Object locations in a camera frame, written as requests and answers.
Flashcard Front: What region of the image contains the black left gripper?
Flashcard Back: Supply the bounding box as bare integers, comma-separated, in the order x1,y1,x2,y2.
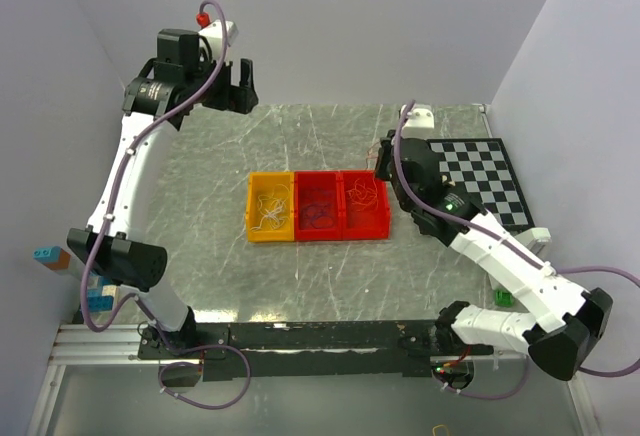
186,51,258,115

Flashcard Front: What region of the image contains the orange thin cable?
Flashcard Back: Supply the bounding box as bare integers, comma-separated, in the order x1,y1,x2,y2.
347,143,386,212

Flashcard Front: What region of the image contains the red plastic bin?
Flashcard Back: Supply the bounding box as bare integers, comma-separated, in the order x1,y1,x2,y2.
294,171,343,242
338,170,391,240

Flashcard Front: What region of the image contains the purple thin cable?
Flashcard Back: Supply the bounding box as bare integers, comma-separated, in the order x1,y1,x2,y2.
299,188,337,231

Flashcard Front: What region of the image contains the yellow plastic bin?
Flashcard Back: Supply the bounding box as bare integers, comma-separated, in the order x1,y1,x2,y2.
245,172,294,243

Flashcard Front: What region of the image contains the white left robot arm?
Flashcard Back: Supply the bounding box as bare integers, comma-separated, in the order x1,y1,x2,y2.
67,21,258,358

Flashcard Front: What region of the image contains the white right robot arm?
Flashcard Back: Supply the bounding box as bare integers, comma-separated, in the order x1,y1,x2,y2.
375,132,613,381

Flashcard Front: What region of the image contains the black white chessboard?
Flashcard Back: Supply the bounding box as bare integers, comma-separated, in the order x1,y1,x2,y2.
428,138,534,233

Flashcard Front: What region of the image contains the white plastic stand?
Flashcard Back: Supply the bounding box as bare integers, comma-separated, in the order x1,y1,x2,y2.
516,227,552,260

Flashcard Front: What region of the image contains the green plastic piece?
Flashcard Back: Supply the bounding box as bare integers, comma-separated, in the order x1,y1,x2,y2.
494,289,515,308

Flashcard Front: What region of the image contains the blue white block stack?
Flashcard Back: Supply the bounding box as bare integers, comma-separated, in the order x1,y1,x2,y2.
85,275,118,314

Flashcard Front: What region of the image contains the blue orange block tower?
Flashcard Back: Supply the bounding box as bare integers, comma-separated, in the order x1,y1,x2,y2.
33,246,82,282

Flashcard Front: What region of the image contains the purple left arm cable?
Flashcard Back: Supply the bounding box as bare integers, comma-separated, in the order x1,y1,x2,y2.
79,0,252,411

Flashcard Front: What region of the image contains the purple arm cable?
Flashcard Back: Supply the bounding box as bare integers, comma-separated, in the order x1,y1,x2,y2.
79,0,252,411
392,99,640,401

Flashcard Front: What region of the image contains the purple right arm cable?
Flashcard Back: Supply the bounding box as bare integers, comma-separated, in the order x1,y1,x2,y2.
392,99,640,401

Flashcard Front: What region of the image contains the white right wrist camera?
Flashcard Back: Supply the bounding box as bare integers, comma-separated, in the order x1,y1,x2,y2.
403,104,435,133

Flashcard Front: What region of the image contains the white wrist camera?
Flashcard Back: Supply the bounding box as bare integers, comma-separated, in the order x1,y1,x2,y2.
198,20,239,57
403,104,435,133

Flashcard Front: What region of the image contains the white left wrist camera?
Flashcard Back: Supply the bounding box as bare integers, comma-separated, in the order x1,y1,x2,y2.
198,20,239,57

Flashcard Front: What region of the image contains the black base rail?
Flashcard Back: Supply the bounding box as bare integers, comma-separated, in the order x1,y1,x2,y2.
137,319,496,382

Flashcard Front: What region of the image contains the aluminium frame rail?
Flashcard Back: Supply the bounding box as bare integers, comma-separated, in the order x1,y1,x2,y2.
49,323,166,365

